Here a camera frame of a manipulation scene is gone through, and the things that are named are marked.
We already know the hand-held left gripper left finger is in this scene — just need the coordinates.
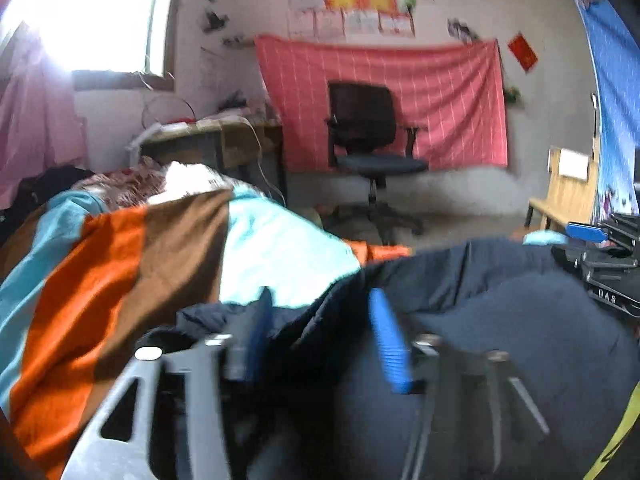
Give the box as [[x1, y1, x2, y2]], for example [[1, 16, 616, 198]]
[[60, 287, 275, 480]]

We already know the blue printed curtain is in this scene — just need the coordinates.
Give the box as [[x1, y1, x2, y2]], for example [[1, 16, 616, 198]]
[[570, 0, 640, 226]]

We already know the dark wall photo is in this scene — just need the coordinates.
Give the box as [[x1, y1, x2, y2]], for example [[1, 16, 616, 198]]
[[447, 17, 481, 43]]

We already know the pink curtain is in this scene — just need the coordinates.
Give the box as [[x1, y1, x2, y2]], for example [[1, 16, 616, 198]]
[[0, 22, 88, 208]]

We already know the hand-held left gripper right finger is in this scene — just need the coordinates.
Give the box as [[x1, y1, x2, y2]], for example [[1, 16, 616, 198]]
[[368, 288, 551, 480]]

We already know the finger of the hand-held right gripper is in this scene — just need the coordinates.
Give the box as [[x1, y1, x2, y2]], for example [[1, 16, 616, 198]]
[[551, 246, 640, 283], [566, 212, 640, 250]]

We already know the white desk lamp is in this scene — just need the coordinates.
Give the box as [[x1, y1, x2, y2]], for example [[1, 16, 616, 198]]
[[125, 122, 163, 153]]

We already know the white cable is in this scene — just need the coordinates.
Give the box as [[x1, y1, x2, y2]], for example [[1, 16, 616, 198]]
[[240, 117, 286, 206]]

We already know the colourful striped blanket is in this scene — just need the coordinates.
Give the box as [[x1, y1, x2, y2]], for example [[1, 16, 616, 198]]
[[0, 187, 640, 480]]

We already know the white paper sheet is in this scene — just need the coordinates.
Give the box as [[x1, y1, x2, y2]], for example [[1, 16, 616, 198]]
[[557, 149, 590, 181]]

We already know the dark cloth pile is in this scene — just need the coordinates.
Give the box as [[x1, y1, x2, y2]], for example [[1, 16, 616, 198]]
[[0, 166, 96, 246]]

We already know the floral pillow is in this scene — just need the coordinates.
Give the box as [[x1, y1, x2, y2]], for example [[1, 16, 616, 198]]
[[72, 157, 236, 208]]

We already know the dark navy padded jacket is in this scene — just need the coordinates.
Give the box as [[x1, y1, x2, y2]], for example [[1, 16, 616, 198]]
[[175, 237, 640, 480]]

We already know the red paper wall decoration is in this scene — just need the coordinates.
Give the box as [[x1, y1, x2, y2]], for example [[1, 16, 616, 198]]
[[507, 32, 539, 72]]

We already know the pink checked wall cloth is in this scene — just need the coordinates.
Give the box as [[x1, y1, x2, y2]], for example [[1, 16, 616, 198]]
[[254, 35, 508, 173]]

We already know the group of wall certificates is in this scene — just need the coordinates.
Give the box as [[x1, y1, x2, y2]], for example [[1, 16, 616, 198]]
[[286, 0, 436, 41]]

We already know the black office chair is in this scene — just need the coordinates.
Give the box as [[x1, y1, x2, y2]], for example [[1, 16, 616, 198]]
[[320, 81, 430, 246]]

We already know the cluttered desk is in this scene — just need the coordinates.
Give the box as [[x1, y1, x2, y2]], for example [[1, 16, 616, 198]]
[[140, 120, 288, 206]]

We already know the black wall hook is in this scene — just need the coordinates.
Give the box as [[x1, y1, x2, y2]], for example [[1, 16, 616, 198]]
[[202, 10, 231, 33]]

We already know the window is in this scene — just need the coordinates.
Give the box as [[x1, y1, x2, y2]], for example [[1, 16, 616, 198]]
[[0, 0, 181, 81]]

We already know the wooden chair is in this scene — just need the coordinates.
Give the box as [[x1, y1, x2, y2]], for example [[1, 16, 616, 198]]
[[525, 145, 601, 233]]

